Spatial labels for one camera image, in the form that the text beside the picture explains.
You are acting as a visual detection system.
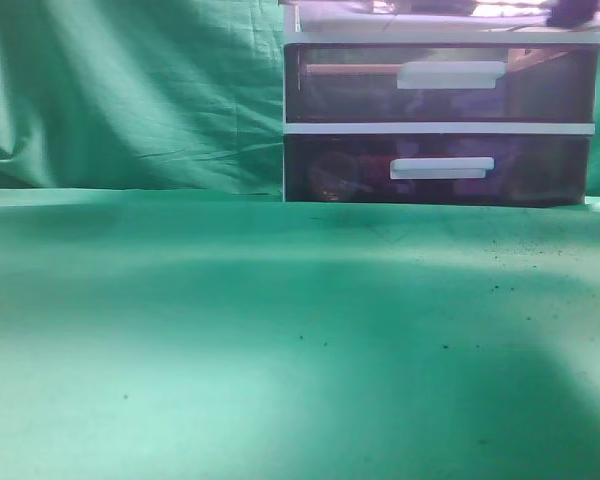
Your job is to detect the dark gripper finger tip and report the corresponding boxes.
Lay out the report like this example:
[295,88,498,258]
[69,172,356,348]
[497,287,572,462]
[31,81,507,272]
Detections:
[546,0,600,28]

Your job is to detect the dark translucent top drawer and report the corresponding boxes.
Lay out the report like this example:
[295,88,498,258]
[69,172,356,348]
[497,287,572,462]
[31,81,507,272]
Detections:
[280,1,600,33]

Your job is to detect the dark translucent drawer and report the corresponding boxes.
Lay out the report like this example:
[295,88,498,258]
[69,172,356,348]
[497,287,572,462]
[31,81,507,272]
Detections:
[284,44,599,123]
[283,134,590,207]
[280,1,600,33]

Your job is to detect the dark translucent bottom drawer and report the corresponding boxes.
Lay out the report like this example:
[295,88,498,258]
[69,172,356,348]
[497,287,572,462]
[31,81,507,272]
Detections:
[283,134,590,207]

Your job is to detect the dark translucent middle drawer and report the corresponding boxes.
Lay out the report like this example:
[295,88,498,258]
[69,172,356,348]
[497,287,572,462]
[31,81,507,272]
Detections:
[284,44,599,123]

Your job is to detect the green backdrop cloth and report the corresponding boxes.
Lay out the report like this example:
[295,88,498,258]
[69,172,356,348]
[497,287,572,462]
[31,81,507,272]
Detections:
[0,0,600,197]

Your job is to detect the green table cloth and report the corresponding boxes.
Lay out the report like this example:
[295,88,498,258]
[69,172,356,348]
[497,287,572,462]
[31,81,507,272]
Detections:
[0,190,600,479]

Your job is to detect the white drawer cabinet frame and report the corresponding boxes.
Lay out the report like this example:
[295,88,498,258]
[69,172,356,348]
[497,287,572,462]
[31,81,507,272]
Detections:
[281,0,600,203]

